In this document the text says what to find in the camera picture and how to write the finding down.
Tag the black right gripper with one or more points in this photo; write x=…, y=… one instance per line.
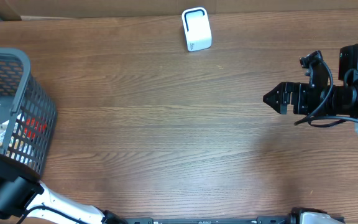
x=295, y=98

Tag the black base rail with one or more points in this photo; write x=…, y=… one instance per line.
x=292, y=217

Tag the white barcode scanner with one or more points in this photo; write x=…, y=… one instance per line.
x=197, y=29

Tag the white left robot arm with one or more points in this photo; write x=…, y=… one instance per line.
x=23, y=195

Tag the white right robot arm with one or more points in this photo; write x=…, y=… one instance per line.
x=347, y=95

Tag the grey plastic shopping basket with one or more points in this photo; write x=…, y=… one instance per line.
x=27, y=114

